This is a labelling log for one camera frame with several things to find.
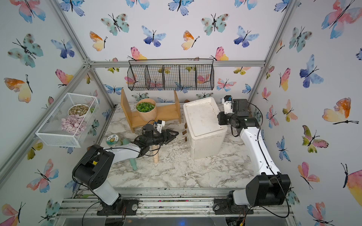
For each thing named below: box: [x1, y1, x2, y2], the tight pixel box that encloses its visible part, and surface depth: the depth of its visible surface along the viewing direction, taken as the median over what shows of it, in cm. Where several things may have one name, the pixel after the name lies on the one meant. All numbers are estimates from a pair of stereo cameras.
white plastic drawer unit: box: [183, 96, 228, 160], surface depth 82 cm
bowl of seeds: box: [67, 103, 90, 118], surface depth 72 cm
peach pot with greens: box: [135, 98, 157, 123], surface depth 95 cm
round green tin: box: [105, 134, 120, 146], surface depth 93 cm
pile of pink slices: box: [60, 114, 87, 136], surface depth 65 cm
